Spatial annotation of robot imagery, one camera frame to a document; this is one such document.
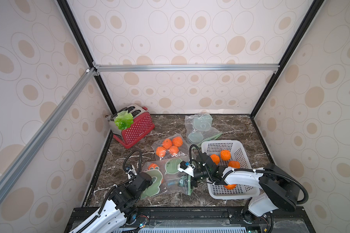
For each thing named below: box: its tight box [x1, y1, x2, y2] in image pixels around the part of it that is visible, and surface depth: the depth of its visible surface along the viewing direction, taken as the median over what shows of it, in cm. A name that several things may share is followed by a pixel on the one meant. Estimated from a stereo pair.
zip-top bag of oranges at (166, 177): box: [140, 155, 192, 200], surface depth 78 cm
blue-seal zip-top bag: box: [151, 133, 190, 161], surface depth 96 cm
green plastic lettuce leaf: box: [114, 109, 134, 131], surface depth 91 cm
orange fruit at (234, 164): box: [228, 160, 241, 169], surface depth 89 cm
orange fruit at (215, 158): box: [210, 153, 221, 166], surface depth 91 cm
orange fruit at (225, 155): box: [220, 149, 231, 162], surface depth 92 cm
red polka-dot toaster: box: [105, 104, 155, 149], surface depth 98 cm
